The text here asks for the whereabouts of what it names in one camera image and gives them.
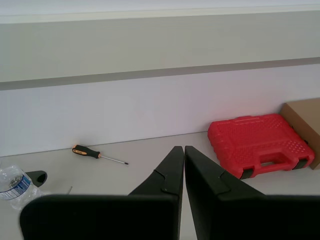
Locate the red plastic tool case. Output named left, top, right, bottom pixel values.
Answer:
left=207, top=113, right=316, bottom=181

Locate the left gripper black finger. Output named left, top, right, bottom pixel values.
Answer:
left=184, top=145, right=320, bottom=240
left=19, top=145, right=185, bottom=240

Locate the brown cardboard box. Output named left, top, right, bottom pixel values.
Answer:
left=279, top=97, right=320, bottom=172

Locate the clear plastic water bottle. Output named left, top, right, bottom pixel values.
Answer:
left=0, top=163, right=49, bottom=211

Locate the orange and black screwdriver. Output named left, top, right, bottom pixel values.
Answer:
left=71, top=144, right=130, bottom=167

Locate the black rounded plastic object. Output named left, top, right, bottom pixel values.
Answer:
left=25, top=170, right=48, bottom=188

